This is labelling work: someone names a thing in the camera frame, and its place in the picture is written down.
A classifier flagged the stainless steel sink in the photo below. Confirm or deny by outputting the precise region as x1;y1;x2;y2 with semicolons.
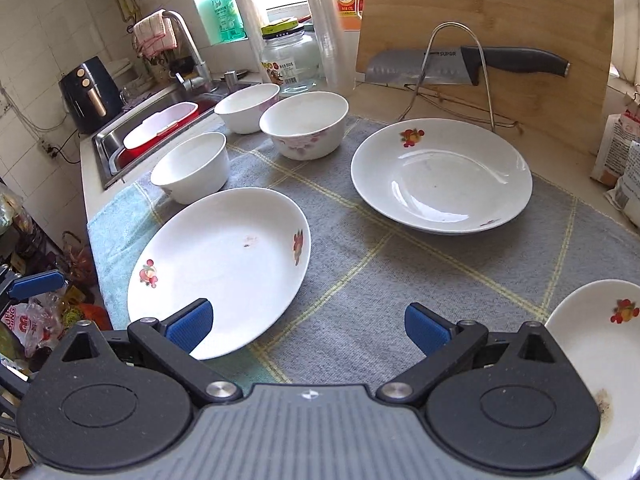
91;77;261;190

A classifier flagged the grey checked cloth mat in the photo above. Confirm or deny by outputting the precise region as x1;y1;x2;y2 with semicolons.
150;115;640;386

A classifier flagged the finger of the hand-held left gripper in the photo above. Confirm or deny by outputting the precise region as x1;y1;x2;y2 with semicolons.
0;266;69;306

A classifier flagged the red white plastic bag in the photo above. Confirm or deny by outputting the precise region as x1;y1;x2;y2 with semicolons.
0;295;66;356

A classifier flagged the white red food packet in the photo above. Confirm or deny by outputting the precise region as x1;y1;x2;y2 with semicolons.
590;95;640;188

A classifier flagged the dark air fryer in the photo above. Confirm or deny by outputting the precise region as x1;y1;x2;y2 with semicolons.
58;56;123;134

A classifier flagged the metal wire rack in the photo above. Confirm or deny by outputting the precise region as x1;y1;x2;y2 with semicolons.
407;22;521;133

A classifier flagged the glass jar with green lid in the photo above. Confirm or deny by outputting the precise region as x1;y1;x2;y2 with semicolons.
260;19;326;98

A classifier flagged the green dish soap bottle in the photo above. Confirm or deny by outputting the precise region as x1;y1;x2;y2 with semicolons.
206;0;247;43

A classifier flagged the pink dish cloth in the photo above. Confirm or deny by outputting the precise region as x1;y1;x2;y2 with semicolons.
132;10;178;58

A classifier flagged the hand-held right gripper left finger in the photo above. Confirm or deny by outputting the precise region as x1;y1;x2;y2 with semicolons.
47;299;243;408

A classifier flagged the white printed food packet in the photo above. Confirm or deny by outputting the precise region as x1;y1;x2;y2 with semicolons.
602;140;640;213

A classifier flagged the white floral plate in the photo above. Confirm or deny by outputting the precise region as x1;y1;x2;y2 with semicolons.
350;118;534;236
545;279;640;480
126;187;311;361

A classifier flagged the steel faucet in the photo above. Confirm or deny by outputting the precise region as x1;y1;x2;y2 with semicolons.
162;10;213;92

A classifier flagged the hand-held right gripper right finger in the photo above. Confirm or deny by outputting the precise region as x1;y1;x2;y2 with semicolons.
375;304;573;408

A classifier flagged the white floral ceramic bowl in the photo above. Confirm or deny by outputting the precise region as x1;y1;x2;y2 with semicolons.
259;91;349;161
214;83;281;135

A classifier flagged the bamboo cutting board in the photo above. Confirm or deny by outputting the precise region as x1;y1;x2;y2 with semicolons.
354;0;615;156

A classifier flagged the red plastic basin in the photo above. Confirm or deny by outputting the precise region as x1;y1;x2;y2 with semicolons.
114;92;221;168

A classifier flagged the black-handled kitchen knife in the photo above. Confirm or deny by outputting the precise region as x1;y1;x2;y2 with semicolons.
364;46;571;87

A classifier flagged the clear plastic wrap roll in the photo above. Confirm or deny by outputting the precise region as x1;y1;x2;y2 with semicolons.
298;0;353;92

